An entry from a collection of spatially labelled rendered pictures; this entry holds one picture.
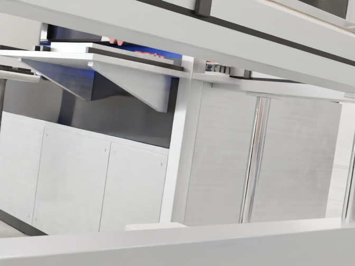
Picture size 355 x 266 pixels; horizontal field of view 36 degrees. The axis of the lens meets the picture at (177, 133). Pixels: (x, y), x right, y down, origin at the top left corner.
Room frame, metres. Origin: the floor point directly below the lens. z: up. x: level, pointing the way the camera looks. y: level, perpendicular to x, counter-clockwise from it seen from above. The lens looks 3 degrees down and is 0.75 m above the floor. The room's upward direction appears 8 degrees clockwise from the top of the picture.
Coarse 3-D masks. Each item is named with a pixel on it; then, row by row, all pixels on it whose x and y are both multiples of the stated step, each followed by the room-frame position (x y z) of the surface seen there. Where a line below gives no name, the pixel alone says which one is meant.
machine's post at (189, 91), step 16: (192, 64) 1.91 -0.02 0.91; (192, 80) 1.92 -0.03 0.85; (192, 96) 1.93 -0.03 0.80; (176, 112) 1.95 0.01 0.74; (192, 112) 1.93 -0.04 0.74; (176, 128) 1.94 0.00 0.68; (192, 128) 1.94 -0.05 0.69; (176, 144) 1.93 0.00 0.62; (192, 144) 1.95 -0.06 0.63; (176, 160) 1.92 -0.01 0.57; (176, 176) 1.91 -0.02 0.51; (176, 192) 1.92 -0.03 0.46; (176, 208) 1.93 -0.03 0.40
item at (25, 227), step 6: (150, 144) 2.09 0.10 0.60; (0, 210) 2.98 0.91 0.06; (0, 216) 2.98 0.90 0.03; (6, 216) 2.92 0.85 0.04; (12, 216) 2.87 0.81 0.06; (6, 222) 2.92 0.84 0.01; (12, 222) 2.87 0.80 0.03; (18, 222) 2.82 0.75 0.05; (24, 222) 2.77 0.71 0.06; (18, 228) 2.81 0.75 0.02; (24, 228) 2.77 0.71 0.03; (30, 228) 2.72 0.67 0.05; (30, 234) 2.72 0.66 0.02; (36, 234) 2.67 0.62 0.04; (42, 234) 2.63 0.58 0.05; (48, 234) 2.59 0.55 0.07
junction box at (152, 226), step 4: (132, 224) 0.92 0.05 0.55; (136, 224) 0.93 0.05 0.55; (140, 224) 0.93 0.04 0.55; (144, 224) 0.94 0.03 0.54; (148, 224) 0.94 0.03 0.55; (152, 224) 0.94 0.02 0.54; (156, 224) 0.95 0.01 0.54; (160, 224) 0.95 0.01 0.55; (164, 224) 0.96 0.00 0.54; (168, 224) 0.96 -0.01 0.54; (172, 224) 0.97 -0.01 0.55; (176, 224) 0.97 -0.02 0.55; (180, 224) 0.98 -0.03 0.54; (128, 228) 0.91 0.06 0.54; (132, 228) 0.90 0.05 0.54; (136, 228) 0.90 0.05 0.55; (140, 228) 0.90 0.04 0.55; (144, 228) 0.91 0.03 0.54; (148, 228) 0.91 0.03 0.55; (152, 228) 0.92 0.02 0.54; (156, 228) 0.92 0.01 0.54; (160, 228) 0.92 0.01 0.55
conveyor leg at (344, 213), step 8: (344, 96) 1.25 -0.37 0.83; (352, 96) 1.24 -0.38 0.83; (352, 144) 1.26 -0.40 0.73; (352, 152) 1.25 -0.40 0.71; (352, 160) 1.24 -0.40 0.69; (352, 168) 1.24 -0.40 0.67; (352, 176) 1.24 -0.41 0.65; (352, 184) 1.23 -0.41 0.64; (352, 192) 1.23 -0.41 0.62; (344, 200) 1.25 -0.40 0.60; (352, 200) 1.23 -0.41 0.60; (344, 208) 1.24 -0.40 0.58; (352, 208) 1.23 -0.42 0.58; (344, 216) 1.24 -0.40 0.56; (352, 216) 1.23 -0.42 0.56
